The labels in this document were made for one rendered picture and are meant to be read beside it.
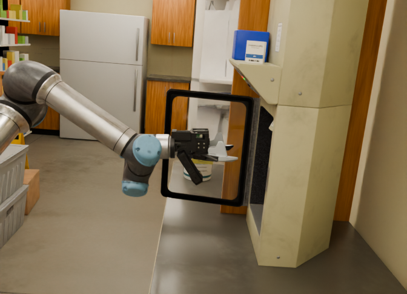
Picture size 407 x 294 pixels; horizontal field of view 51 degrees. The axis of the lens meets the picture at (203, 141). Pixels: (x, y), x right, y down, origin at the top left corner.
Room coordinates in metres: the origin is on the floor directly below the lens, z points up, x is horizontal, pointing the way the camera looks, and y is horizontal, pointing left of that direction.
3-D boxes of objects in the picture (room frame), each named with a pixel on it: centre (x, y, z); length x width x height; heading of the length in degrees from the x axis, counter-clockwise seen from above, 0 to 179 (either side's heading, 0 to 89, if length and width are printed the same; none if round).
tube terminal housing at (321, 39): (1.28, -0.31, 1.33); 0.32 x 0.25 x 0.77; 2
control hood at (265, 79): (1.27, -0.13, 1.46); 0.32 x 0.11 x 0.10; 2
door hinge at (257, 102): (1.42, -0.17, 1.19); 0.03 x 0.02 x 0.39; 2
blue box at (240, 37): (1.37, -0.12, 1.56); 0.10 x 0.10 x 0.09; 2
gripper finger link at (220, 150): (1.19, -0.06, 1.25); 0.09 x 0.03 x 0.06; 56
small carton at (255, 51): (1.22, -0.13, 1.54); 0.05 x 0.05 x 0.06; 77
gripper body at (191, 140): (1.24, 0.04, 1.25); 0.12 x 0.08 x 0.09; 92
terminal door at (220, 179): (1.44, -0.01, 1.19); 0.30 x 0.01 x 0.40; 82
